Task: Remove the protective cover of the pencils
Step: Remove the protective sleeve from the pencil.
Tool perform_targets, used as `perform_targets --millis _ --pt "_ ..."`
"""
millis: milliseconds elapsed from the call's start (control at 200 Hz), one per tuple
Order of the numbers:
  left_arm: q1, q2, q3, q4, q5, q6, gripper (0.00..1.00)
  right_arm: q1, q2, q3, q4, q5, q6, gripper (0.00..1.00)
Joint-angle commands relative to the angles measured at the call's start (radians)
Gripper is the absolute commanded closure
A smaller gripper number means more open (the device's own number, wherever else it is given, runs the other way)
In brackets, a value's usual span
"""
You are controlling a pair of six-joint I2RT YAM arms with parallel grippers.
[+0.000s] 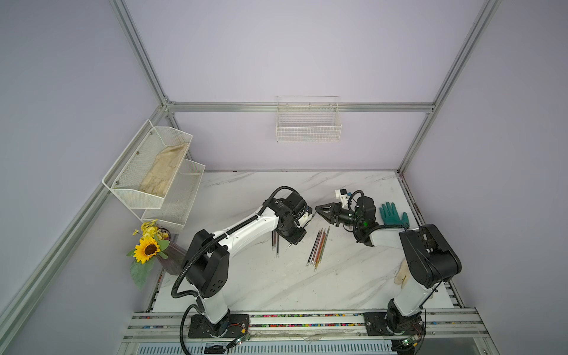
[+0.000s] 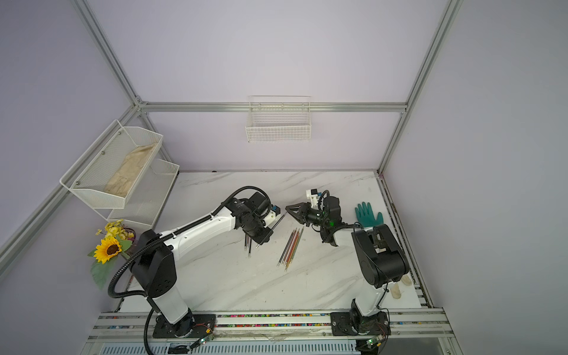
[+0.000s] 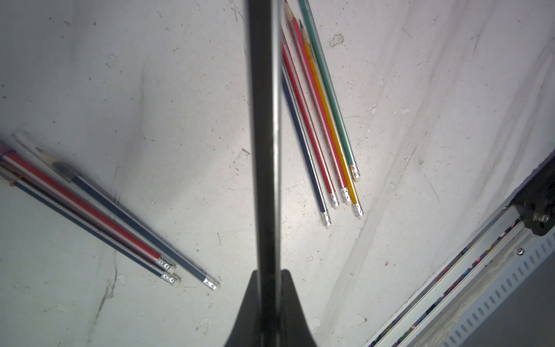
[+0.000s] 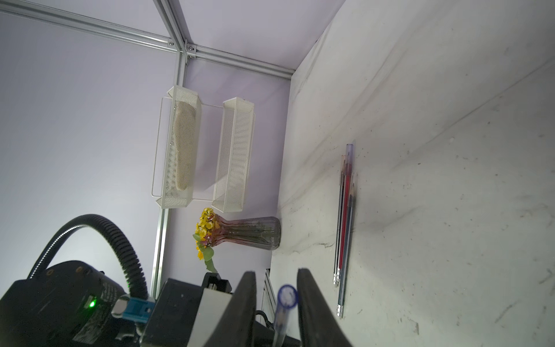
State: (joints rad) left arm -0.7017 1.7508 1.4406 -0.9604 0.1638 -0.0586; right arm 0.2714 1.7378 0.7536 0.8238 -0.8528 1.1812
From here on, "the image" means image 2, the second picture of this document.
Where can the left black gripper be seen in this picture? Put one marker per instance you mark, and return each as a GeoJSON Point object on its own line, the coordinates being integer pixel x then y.
{"type": "Point", "coordinates": [259, 239]}

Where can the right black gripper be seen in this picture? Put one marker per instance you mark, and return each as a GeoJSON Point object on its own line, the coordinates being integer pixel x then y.
{"type": "Point", "coordinates": [302, 216]}

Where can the black pencil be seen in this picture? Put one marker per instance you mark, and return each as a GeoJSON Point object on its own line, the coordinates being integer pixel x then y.
{"type": "Point", "coordinates": [271, 231]}

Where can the yellow pencil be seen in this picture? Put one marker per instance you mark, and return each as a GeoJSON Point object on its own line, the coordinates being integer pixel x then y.
{"type": "Point", "coordinates": [293, 250]}

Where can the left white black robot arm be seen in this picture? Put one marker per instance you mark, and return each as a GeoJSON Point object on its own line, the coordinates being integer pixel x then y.
{"type": "Point", "coordinates": [156, 269]}

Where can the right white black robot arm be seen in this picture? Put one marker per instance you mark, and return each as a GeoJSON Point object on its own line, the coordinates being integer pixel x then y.
{"type": "Point", "coordinates": [380, 258]}

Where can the green rubber glove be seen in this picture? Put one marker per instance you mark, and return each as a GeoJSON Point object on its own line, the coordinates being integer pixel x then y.
{"type": "Point", "coordinates": [366, 217]}

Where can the beige fabric glove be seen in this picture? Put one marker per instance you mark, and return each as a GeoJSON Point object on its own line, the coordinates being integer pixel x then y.
{"type": "Point", "coordinates": [399, 287]}

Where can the lower white mesh shelf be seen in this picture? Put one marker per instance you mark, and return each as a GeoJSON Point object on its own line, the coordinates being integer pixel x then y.
{"type": "Point", "coordinates": [144, 208]}

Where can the white mesh shelf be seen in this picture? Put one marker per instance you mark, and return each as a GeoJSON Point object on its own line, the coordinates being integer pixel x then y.
{"type": "Point", "coordinates": [87, 178]}
{"type": "Point", "coordinates": [144, 208]}

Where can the dark ribbed vase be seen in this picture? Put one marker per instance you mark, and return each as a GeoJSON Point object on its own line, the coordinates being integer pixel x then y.
{"type": "Point", "coordinates": [135, 246]}

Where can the artificial sunflower bouquet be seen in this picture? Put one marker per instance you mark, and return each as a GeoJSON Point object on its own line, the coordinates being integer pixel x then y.
{"type": "Point", "coordinates": [116, 241]}

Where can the beige glove in shelf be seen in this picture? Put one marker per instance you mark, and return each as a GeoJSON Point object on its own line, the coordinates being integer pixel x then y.
{"type": "Point", "coordinates": [124, 178]}

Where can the upper white mesh shelf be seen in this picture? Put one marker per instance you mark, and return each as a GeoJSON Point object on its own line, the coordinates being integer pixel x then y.
{"type": "Point", "coordinates": [87, 178]}

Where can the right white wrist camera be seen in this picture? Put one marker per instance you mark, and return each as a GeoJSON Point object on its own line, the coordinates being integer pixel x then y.
{"type": "Point", "coordinates": [314, 196]}

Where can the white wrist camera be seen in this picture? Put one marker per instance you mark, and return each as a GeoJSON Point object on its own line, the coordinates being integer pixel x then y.
{"type": "Point", "coordinates": [314, 196]}
{"type": "Point", "coordinates": [274, 213]}

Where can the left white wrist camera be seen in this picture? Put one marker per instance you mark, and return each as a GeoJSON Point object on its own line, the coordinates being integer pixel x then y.
{"type": "Point", "coordinates": [274, 213]}

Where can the aluminium front rail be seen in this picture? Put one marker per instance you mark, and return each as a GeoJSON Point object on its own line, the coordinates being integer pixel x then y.
{"type": "Point", "coordinates": [285, 332]}

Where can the white wire wall basket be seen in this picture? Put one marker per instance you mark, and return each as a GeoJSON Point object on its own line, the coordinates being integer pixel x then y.
{"type": "Point", "coordinates": [265, 126]}

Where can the aluminium frame profile back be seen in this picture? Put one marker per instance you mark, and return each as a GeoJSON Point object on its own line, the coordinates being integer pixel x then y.
{"type": "Point", "coordinates": [290, 106]}

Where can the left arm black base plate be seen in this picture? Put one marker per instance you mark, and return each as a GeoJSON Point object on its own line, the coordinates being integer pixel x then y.
{"type": "Point", "coordinates": [200, 326]}

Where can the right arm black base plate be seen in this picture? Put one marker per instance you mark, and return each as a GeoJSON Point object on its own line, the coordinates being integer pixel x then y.
{"type": "Point", "coordinates": [348, 324]}

